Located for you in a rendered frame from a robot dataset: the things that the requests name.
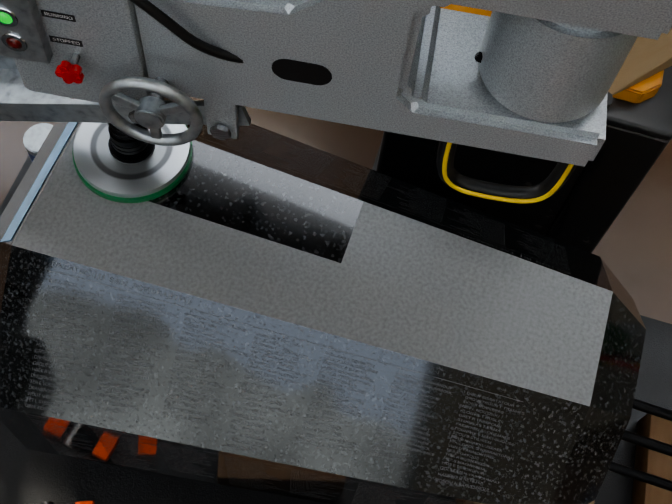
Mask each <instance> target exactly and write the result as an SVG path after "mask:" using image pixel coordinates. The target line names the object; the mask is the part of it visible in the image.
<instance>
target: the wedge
mask: <svg viewBox="0 0 672 504"><path fill-rule="evenodd" d="M670 66H672V27H671V29H670V31H669V33H668V34H665V33H661V35H660V37H659V38H658V40H655V39H649V38H644V37H637V39H636V41H635V43H634V44H633V46H632V48H631V50H630V52H629V54H628V55H627V57H626V59H625V61H624V63H623V65H622V66H621V68H620V70H619V72H618V74H617V76H616V77H615V79H614V81H613V83H612V85H611V87H610V89H609V90H608V92H610V93H611V94H612V96H614V95H616V94H617V93H619V92H621V91H623V90H625V89H627V88H629V87H631V86H633V85H635V84H637V83H639V82H641V81H643V80H645V79H647V78H649V77H651V76H653V75H655V74H657V73H658V72H660V71H662V70H664V69H666V68H668V67H670Z"/></svg>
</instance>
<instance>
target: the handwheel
mask: <svg viewBox="0 0 672 504"><path fill-rule="evenodd" d="M124 90H143V91H149V92H150V93H149V96H145V97H141V98H140V99H139V101H138V100H136V99H134V98H132V97H130V96H127V95H125V94H123V93H121V92H120V91H124ZM165 97H166V98H168V99H170V100H171V101H173V103H168V104H166V103H165V102H164V98H165ZM112 100H114V101H116V102H118V103H120V104H122V105H124V106H126V107H128V108H130V109H133V110H135V113H134V118H135V120H136V121H137V122H138V123H139V124H140V125H141V126H143V127H145V128H149V129H150V131H148V130H145V129H142V128H140V127H138V126H136V125H134V124H132V123H130V122H129V121H127V120H126V119H124V118H123V117H122V116H121V115H120V114H119V113H118V112H117V111H116V110H115V108H114V107H113V104H112ZM99 105H100V108H101V110H102V112H103V114H104V116H105V117H106V118H107V120H108V121H109V122H110V123H111V124H112V125H113V126H115V127H116V128H117V129H119V130H120V131H122V132H123V133H125V134H127V135H129V136H131V137H133V138H135V139H137V140H140V141H143V142H146V143H150V144H155V145H161V146H178V145H183V144H186V143H189V142H191V141H193V140H194V139H196V138H197V137H198V136H199V134H200V133H201V131H202V129H203V116H202V114H201V111H200V110H199V108H198V106H197V105H196V104H195V102H194V101H193V100H192V99H191V98H190V97H188V96H187V95H186V94H185V93H183V92H182V91H180V90H179V89H177V88H175V87H173V86H171V85H169V83H168V81H167V80H166V79H164V78H161V77H156V78H155V79H152V78H147V77H139V76H127V77H121V78H117V79H114V80H112V81H110V82H108V83H107V84H106V85H105V86H104V87H103V88H102V90H101V92H100V94H99ZM181 112H186V113H187V114H188V116H189V118H190V121H191V124H190V127H189V128H188V129H187V130H185V131H183V132H180V133H175V134H163V133H162V131H161V127H163V126H164V124H165V121H166V117H167V115H171V114H176V113H181Z"/></svg>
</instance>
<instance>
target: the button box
mask: <svg viewBox="0 0 672 504"><path fill-rule="evenodd" d="M0 7H2V8H6V9H8V10H10V11H12V12H13V13H14V14H15V15H16V16H17V18H18V24H17V25H16V26H14V27H7V26H4V25H1V24H0V56H5V57H11V58H17V59H22V60H28V61H34V62H39V63H45V64H49V63H50V61H51V58H52V56H53V53H52V50H51V47H50V44H49V41H48V38H47V35H46V32H45V29H44V26H43V23H42V20H41V17H40V14H39V11H38V8H37V5H36V2H35V0H0ZM5 33H12V34H16V35H18V36H20V37H21V38H23V39H24V40H25V41H26V43H27V45H28V48H27V50H25V51H22V52H18V51H14V50H11V49H9V48H8V47H6V46H5V45H4V44H3V42H2V41H1V37H2V35H3V34H5Z"/></svg>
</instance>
